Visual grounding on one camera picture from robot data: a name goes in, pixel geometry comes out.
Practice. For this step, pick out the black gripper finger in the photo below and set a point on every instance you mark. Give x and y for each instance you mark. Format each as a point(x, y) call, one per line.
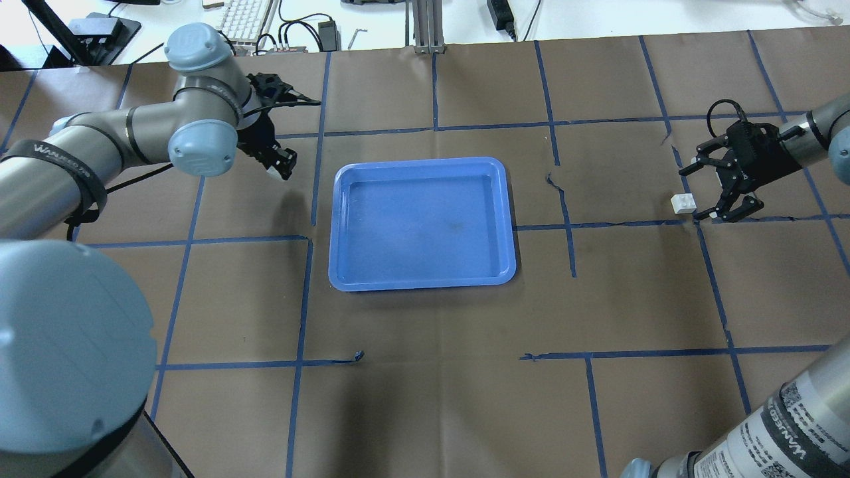
point(282, 159)
point(286, 96)
point(732, 208)
point(703, 157)

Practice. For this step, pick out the white block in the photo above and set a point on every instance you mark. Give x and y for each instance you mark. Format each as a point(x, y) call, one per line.
point(275, 174)
point(683, 203)

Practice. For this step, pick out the blue plastic tray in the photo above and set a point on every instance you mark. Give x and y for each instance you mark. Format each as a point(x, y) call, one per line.
point(420, 224)

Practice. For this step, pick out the small black power brick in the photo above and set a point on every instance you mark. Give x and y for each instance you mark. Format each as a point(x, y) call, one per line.
point(329, 36)

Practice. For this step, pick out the white keyboard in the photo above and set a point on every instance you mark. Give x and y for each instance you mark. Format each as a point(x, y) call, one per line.
point(243, 22)

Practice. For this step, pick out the brown cardboard table cover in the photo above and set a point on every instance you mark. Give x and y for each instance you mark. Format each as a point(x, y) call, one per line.
point(624, 256)

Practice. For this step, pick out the black stand base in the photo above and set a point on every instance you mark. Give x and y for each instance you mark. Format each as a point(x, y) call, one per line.
point(95, 40)

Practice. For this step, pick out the black power adapter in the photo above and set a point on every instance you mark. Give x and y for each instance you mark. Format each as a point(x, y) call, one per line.
point(502, 17)

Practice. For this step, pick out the aluminium frame post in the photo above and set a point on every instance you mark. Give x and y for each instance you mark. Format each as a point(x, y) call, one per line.
point(424, 26)

